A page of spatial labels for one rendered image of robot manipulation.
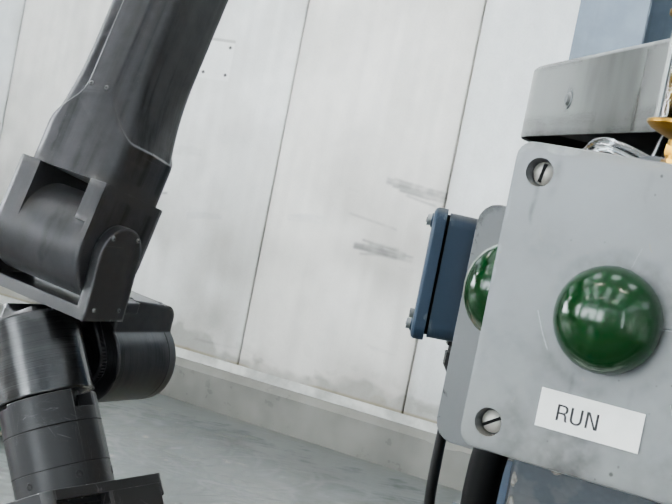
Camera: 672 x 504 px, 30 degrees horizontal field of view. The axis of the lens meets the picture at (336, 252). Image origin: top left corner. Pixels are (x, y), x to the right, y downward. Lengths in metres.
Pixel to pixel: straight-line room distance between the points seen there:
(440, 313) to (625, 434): 0.52
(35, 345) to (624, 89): 0.36
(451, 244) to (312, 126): 5.69
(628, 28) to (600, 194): 5.11
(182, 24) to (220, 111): 6.13
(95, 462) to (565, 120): 0.36
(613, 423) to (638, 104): 0.37
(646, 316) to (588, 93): 0.45
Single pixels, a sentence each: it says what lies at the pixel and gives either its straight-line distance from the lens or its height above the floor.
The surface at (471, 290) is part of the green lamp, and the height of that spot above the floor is 1.28.
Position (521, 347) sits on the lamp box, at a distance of 0.36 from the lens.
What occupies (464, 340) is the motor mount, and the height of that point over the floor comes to 1.22.
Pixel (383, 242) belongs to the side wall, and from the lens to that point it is 6.27.
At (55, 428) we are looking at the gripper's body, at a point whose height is 1.14.
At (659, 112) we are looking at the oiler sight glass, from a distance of 0.43.
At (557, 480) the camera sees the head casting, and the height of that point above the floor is 1.23.
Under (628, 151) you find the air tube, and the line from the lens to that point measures 0.51.
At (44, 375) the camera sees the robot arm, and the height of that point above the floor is 1.17.
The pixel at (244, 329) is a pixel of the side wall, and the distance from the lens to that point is 6.69.
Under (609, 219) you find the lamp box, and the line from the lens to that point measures 0.35.
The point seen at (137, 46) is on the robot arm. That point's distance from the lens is 0.73.
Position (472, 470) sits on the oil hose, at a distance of 0.44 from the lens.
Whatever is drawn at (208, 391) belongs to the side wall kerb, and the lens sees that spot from 6.77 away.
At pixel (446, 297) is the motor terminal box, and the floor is 1.25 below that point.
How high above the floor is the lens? 1.31
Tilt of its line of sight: 3 degrees down
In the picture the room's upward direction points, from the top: 11 degrees clockwise
